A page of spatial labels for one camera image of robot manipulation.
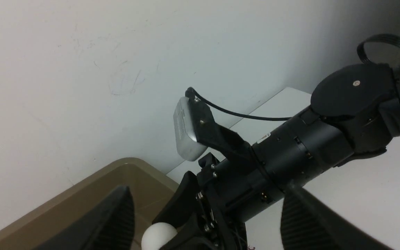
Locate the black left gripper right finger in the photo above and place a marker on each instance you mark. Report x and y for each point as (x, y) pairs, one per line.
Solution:
(308, 224)

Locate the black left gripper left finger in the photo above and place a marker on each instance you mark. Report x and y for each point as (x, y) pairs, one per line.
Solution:
(110, 225)

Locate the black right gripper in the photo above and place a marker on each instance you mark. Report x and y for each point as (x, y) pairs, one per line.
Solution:
(251, 178)

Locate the white ball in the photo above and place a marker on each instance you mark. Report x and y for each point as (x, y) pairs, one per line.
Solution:
(157, 235)

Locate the tan plastic storage bin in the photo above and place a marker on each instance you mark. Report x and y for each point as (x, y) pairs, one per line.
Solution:
(150, 188)

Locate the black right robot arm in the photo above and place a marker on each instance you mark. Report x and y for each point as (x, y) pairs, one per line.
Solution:
(362, 100)

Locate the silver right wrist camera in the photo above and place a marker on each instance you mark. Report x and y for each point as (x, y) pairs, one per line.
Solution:
(196, 130)

